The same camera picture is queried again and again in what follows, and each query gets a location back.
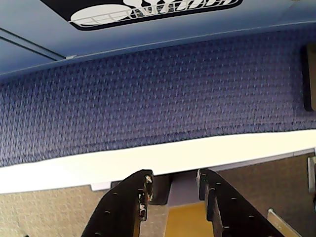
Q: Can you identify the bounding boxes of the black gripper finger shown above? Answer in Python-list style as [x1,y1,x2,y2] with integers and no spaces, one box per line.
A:
[81,169,155,237]
[197,169,282,237]

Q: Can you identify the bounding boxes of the dark rectangular panel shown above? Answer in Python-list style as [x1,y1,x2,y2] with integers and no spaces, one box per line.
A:
[299,43,316,112]

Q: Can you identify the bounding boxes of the blue toy kitchen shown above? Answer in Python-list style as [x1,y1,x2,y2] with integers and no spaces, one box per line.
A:
[0,0,316,77]

